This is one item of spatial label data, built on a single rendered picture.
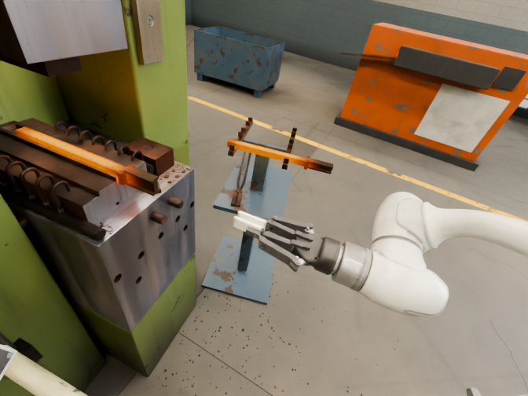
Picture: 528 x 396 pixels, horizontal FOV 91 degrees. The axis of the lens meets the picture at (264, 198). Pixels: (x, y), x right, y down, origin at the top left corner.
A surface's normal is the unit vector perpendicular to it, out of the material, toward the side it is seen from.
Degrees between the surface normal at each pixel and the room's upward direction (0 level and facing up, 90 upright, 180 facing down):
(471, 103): 90
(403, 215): 37
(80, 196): 0
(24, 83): 90
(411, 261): 6
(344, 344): 0
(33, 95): 90
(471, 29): 90
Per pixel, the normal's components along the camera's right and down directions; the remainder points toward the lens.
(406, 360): 0.16, -0.76
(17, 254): 0.92, 0.35
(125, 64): -0.36, 0.55
